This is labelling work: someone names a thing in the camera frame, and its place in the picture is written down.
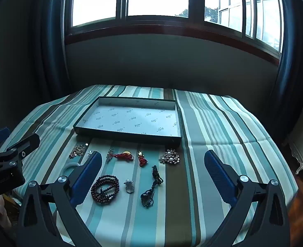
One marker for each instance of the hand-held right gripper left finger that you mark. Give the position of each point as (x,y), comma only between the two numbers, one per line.
(89,169)

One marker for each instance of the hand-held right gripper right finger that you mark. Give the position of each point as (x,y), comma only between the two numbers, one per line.
(218,175)

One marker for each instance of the white bangle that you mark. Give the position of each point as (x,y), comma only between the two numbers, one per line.
(70,164)

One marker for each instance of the silver flower brooch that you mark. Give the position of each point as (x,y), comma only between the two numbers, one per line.
(110,155)

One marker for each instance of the gold pendant with red knot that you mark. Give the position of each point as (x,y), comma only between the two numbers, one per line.
(123,156)

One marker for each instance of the rhinestone pearl brooch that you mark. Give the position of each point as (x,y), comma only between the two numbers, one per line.
(169,157)

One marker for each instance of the small red knot pendant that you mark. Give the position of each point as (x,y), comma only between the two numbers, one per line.
(141,159)

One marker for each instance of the green-edged white printed tray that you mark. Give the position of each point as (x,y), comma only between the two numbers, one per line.
(130,118)

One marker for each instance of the striped tablecloth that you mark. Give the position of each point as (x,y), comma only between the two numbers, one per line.
(205,123)

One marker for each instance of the dark blue curtain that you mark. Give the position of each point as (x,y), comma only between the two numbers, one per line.
(51,43)
(295,56)

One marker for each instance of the window with wooden sill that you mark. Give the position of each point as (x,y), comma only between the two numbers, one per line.
(156,33)

